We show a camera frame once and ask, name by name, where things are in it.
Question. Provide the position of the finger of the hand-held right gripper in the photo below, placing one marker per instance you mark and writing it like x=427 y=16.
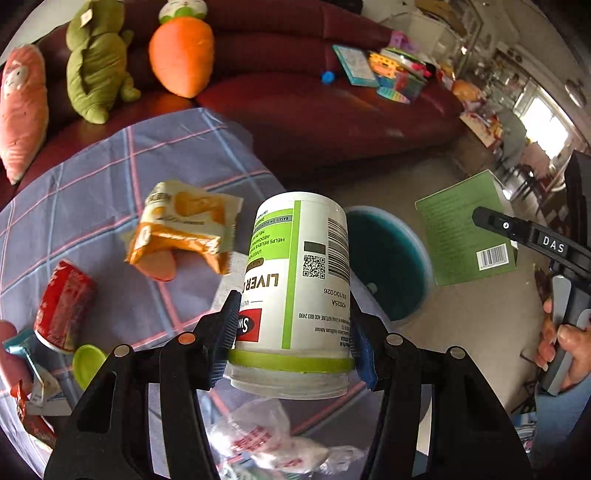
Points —
x=503 y=225

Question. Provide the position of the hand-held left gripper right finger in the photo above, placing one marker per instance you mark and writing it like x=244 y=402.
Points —
x=362 y=356

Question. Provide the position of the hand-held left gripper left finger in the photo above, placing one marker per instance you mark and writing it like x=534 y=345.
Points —
x=226 y=334

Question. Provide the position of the white bottle with green label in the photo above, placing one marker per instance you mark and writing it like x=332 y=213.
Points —
x=300 y=277

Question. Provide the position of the teal trash bin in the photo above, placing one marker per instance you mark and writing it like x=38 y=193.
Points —
x=392 y=258

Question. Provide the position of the yellow snack packet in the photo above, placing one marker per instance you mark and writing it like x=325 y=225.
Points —
x=184 y=217

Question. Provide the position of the blue snack packet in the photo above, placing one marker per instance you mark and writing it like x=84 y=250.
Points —
x=23 y=347

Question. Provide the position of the red snack wrapper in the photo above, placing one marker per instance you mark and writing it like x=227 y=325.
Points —
x=32 y=424

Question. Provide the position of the person's right hand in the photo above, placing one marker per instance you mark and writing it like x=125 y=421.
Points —
x=572 y=344

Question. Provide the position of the green book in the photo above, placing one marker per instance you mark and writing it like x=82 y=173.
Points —
x=461 y=221

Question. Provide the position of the clear plastic bag red print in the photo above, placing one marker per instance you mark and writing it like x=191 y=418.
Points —
x=272 y=443

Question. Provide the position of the green plastic lid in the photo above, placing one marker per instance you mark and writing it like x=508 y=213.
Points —
x=87 y=364

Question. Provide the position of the blue denim trouser leg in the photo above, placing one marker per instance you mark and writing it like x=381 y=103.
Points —
x=563 y=438

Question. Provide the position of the red soda can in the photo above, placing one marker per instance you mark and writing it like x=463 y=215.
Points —
x=64 y=304

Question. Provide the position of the pile of colourful toys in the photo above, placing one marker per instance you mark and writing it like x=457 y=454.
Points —
x=399 y=74

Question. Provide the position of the blue plaid tablecloth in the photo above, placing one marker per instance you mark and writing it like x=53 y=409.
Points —
x=92 y=194

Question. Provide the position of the pink rounded item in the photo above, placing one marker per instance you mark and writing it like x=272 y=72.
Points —
x=11 y=360

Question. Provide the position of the teal picture book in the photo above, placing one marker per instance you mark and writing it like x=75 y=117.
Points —
x=355 y=64

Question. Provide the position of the small blue ball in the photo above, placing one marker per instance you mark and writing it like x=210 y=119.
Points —
x=328 y=77

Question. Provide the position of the dark red leather sofa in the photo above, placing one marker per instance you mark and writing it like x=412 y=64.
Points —
x=300 y=106

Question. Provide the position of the orange carrot plush toy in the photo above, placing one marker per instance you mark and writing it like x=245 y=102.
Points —
x=182 y=55

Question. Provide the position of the pink carrot plush toy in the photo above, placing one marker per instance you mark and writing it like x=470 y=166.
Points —
x=21 y=115

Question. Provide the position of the green dinosaur plush toy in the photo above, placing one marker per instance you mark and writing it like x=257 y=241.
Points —
x=97 y=60

